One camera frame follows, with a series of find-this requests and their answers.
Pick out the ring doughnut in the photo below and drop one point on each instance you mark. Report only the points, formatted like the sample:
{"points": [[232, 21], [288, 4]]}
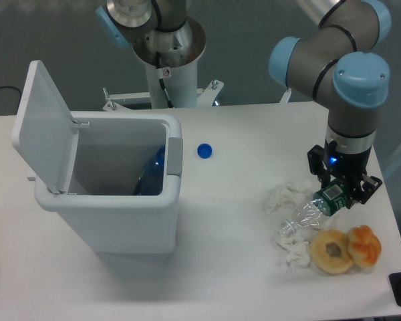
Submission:
{"points": [[328, 251]]}

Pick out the clear green label plastic bottle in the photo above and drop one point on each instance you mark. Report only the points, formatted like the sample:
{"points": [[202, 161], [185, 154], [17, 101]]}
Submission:
{"points": [[323, 204]]}

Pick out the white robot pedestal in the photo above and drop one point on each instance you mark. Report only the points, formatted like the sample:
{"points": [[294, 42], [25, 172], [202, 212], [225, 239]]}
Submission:
{"points": [[168, 87]]}

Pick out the lower crumpled white tissue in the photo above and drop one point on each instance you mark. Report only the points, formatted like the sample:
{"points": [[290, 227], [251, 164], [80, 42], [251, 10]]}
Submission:
{"points": [[296, 250]]}

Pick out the upper crumpled white tissue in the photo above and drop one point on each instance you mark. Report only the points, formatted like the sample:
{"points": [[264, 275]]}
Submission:
{"points": [[287, 195]]}

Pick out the blue bottle cap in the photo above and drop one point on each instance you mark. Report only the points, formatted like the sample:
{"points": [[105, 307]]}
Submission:
{"points": [[204, 150]]}

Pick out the orange glazed bun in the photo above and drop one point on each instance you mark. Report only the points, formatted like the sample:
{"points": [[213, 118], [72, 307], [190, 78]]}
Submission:
{"points": [[363, 246]]}

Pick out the blue bottle in can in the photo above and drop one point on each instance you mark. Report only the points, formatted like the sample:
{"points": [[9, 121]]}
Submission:
{"points": [[150, 180]]}

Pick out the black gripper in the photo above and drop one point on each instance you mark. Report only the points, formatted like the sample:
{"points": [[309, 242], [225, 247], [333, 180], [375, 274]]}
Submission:
{"points": [[347, 165]]}

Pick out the crumpled white tissue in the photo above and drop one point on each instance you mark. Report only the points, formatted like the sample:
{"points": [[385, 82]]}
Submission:
{"points": [[287, 195], [296, 250]]}

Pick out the white trash can lid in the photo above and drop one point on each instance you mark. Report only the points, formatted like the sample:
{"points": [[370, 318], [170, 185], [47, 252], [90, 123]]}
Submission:
{"points": [[45, 133]]}

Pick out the white trash can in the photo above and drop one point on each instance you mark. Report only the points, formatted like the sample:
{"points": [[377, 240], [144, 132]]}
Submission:
{"points": [[99, 203]]}

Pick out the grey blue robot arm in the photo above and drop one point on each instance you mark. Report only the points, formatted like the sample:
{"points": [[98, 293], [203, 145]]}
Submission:
{"points": [[336, 68]]}

